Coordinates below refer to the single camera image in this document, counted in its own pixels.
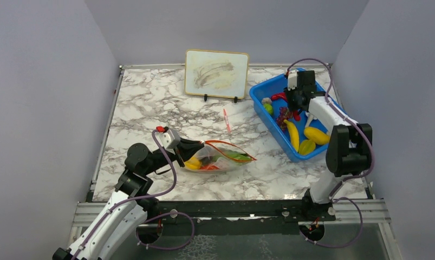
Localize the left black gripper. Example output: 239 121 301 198
144 136 204 175

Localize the yellow bell pepper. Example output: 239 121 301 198
184 157 202 171

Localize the red chili pepper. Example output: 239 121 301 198
291 110 301 122
270 92 287 102

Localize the clear orange-zip plastic bag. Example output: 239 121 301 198
185 140 257 173

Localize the orange carrot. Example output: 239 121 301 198
200 165 220 171

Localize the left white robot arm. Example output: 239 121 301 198
52 133 204 259

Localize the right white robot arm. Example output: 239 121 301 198
283 70 374 220

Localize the purple grape bunch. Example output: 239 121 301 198
276 107 292 131

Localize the green cabbage ball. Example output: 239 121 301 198
263 103 274 116

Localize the white garlic bulb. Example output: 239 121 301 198
261 97 272 105

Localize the blue plastic bin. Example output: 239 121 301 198
249 74 328 162

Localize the yellow banana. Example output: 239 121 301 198
283 120 300 152

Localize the green starfruit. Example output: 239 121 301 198
298 139 316 156

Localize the yellow-framed whiteboard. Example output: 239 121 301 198
184 49 249 101

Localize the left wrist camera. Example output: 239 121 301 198
159 129 181 150

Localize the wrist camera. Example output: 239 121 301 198
159 129 181 150
285 70 297 90

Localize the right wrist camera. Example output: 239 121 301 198
285 70 297 90

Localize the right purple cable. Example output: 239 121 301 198
284 58 376 249

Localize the purple cable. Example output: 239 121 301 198
70 126 196 260
284 58 376 249

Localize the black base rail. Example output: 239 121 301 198
136 199 336 239

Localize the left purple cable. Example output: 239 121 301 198
70 126 196 260

